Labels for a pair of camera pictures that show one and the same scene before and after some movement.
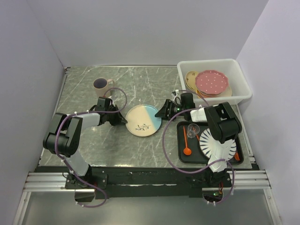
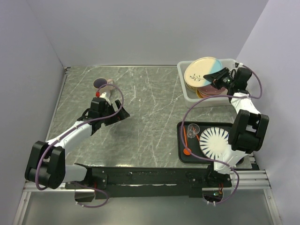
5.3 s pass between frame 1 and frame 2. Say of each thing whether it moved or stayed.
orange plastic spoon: stayed
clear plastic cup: stayed
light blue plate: moved
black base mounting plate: stayed
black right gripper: moved
